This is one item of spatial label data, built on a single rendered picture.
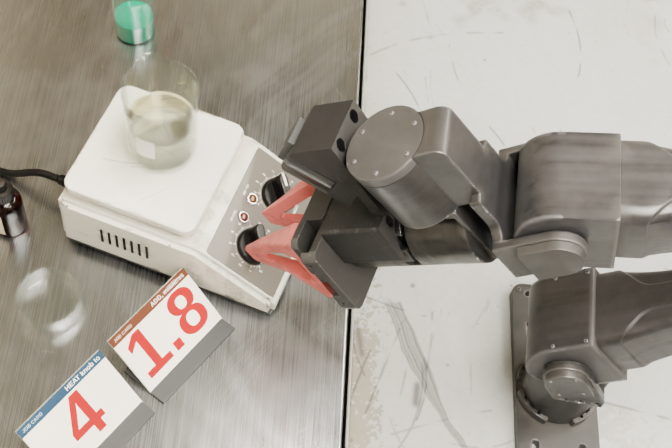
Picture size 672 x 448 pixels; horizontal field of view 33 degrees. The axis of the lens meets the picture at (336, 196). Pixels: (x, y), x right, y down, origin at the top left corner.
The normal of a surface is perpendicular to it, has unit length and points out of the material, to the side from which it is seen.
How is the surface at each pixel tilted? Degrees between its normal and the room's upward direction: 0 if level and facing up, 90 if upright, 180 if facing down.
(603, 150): 13
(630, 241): 87
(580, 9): 0
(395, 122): 40
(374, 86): 0
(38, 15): 0
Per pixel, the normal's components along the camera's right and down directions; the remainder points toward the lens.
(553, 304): -0.58, -0.51
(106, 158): 0.11, -0.53
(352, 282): 0.79, -0.07
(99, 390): 0.58, -0.04
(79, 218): -0.34, 0.78
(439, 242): -0.54, 0.41
